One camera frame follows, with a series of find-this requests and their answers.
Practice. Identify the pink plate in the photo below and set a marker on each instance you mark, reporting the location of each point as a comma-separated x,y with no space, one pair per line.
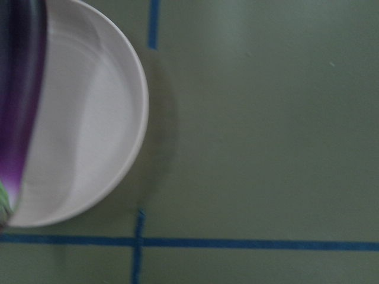
92,117

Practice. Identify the purple eggplant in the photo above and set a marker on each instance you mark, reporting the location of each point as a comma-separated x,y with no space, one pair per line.
23,54

